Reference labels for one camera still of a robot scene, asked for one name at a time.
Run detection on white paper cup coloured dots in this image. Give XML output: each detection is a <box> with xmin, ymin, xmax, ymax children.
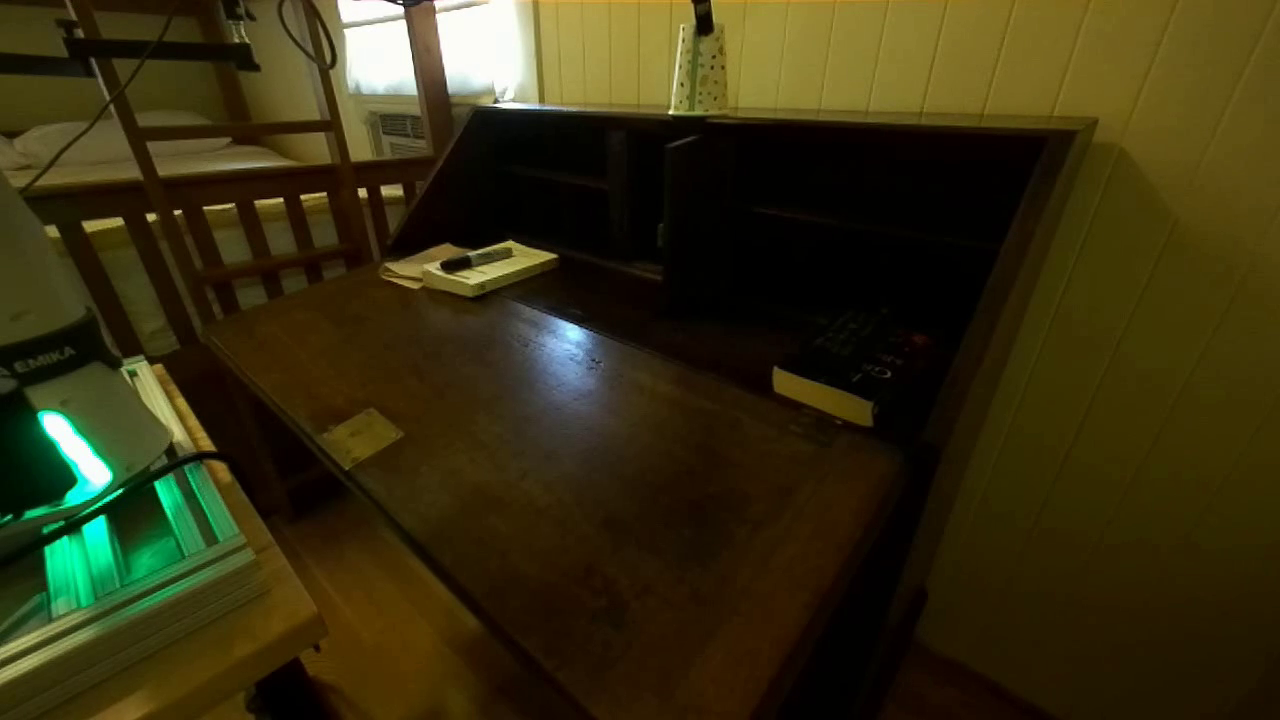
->
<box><xmin>668</xmin><ymin>19</ymin><xmax>731</xmax><ymax>117</ymax></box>

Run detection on white book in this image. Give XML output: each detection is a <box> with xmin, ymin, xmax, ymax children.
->
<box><xmin>420</xmin><ymin>236</ymin><xmax>564</xmax><ymax>300</ymax></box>

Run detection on bright window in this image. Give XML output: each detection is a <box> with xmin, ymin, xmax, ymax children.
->
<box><xmin>333</xmin><ymin>0</ymin><xmax>534</xmax><ymax>106</ymax></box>

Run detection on white window air conditioner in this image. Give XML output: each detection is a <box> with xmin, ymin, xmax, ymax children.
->
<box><xmin>363</xmin><ymin>109</ymin><xmax>437</xmax><ymax>161</ymax></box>

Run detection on black grey marker pen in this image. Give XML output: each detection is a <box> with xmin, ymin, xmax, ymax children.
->
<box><xmin>437</xmin><ymin>246</ymin><xmax>518</xmax><ymax>275</ymax></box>

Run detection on black calculator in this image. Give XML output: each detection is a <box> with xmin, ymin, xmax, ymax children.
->
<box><xmin>804</xmin><ymin>314</ymin><xmax>945</xmax><ymax>403</ymax></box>

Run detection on brown paper envelope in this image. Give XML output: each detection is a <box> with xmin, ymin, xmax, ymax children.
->
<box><xmin>379</xmin><ymin>241</ymin><xmax>462</xmax><ymax>292</ymax></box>

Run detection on white flat box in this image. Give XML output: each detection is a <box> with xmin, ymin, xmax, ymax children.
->
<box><xmin>768</xmin><ymin>360</ymin><xmax>884</xmax><ymax>434</ymax></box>

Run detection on dark wooden secretary desk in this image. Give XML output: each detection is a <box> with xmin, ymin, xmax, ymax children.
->
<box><xmin>196</xmin><ymin>100</ymin><xmax>1101</xmax><ymax>720</ymax></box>

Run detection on small paper label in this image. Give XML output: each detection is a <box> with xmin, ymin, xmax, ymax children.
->
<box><xmin>315</xmin><ymin>403</ymin><xmax>409</xmax><ymax>474</ymax></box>

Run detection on black metal bar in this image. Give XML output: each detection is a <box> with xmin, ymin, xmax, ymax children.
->
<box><xmin>0</xmin><ymin>38</ymin><xmax>265</xmax><ymax>75</ymax></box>

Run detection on wooden bunk ladder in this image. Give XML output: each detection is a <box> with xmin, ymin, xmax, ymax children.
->
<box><xmin>64</xmin><ymin>0</ymin><xmax>385</xmax><ymax>343</ymax></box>

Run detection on white mattress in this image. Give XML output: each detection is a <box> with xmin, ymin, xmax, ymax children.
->
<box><xmin>0</xmin><ymin>112</ymin><xmax>303</xmax><ymax>193</ymax></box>

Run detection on light wooden side table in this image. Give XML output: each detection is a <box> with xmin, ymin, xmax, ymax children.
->
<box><xmin>0</xmin><ymin>356</ymin><xmax>333</xmax><ymax>720</ymax></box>

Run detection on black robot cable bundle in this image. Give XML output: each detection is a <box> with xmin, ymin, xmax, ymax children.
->
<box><xmin>270</xmin><ymin>0</ymin><xmax>339</xmax><ymax>73</ymax></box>

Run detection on thin black base cable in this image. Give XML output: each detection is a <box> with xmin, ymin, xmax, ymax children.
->
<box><xmin>0</xmin><ymin>447</ymin><xmax>232</xmax><ymax>566</ymax></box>

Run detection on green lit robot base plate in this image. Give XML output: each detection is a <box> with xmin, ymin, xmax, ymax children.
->
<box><xmin>0</xmin><ymin>356</ymin><xmax>265</xmax><ymax>673</ymax></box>

